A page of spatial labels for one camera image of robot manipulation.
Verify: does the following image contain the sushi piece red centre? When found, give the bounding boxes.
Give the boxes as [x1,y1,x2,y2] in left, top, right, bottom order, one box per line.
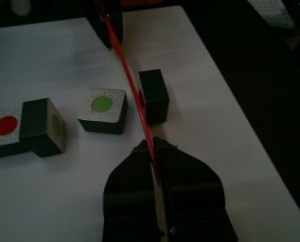
[137,68,172,125]
[0,105,32,159]

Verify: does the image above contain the small metal bucket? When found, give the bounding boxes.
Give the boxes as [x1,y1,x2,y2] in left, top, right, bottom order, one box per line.
[12,0,34,17]

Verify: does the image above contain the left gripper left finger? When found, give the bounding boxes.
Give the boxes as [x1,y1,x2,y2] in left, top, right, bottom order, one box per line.
[103,139,165,242]

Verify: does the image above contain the white cutting board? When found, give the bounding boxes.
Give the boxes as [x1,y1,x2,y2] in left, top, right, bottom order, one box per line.
[0,5,300,242]

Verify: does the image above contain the sushi piece green centre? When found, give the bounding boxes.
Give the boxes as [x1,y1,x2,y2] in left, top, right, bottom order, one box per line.
[18,97,68,159]
[77,87,129,135]

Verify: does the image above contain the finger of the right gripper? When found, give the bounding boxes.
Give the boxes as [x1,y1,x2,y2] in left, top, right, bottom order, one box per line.
[85,0,116,52]
[107,0,127,44]

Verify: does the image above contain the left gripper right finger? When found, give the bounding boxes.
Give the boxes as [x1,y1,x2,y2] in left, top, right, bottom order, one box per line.
[153,136,240,242]

